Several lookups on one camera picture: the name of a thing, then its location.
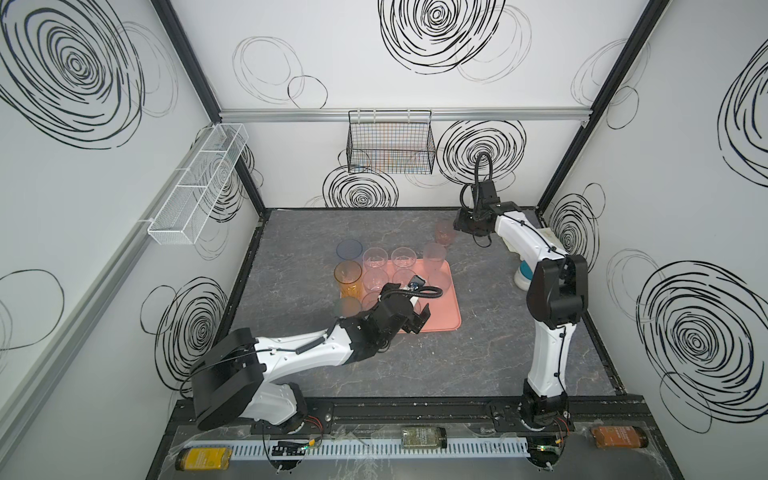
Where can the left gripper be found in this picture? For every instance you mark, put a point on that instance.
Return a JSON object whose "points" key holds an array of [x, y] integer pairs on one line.
{"points": [[411, 313]]}

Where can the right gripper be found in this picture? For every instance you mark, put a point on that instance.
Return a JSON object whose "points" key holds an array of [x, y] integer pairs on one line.
{"points": [[484, 193]]}

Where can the clear cup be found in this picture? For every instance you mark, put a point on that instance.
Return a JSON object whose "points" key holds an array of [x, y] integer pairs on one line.
{"points": [[434, 256], [441, 280], [375, 279], [370, 300]]}

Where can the pink plastic tray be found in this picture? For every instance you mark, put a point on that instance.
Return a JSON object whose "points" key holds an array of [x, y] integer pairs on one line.
{"points": [[445, 314]]}

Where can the clear faceted glass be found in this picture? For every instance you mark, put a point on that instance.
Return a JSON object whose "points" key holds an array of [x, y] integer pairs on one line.
{"points": [[375, 258]]}

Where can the yellow plastic cup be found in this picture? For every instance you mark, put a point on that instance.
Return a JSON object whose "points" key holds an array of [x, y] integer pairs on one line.
{"points": [[348, 276]]}

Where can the blue plastic cup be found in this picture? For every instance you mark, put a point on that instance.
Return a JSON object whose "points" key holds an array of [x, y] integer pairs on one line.
{"points": [[350, 250]]}

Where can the teal plastic cup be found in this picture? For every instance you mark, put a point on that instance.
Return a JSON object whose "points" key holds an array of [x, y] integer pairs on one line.
{"points": [[347, 307]]}

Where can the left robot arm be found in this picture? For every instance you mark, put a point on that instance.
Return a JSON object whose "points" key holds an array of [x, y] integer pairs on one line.
{"points": [[238, 378]]}

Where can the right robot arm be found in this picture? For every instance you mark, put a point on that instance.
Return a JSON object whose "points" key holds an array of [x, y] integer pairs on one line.
{"points": [[557, 297]]}

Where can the pink tinted glass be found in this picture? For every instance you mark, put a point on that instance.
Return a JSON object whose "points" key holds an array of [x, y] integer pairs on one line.
{"points": [[445, 233]]}

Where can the white jar teal lid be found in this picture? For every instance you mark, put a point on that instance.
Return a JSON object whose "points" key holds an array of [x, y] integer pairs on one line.
{"points": [[523, 276]]}

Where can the green bottle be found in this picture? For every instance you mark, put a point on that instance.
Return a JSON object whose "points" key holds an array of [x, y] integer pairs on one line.
{"points": [[423, 437]]}

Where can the orange bottle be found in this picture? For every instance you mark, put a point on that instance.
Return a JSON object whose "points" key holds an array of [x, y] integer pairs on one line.
{"points": [[630, 437]]}

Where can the yellow bottle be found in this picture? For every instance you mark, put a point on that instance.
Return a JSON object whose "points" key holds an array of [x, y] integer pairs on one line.
{"points": [[203, 459]]}

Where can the black wire basket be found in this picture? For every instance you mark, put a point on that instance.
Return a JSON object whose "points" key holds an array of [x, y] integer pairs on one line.
{"points": [[390, 141]]}

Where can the white slotted cable duct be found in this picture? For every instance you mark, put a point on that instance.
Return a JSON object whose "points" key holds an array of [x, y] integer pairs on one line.
{"points": [[349, 449]]}

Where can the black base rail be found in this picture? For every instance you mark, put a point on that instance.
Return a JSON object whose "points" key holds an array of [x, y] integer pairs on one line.
{"points": [[503, 413]]}

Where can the white mesh wall shelf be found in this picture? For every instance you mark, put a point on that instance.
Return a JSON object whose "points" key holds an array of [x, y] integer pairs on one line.
{"points": [[191, 202]]}

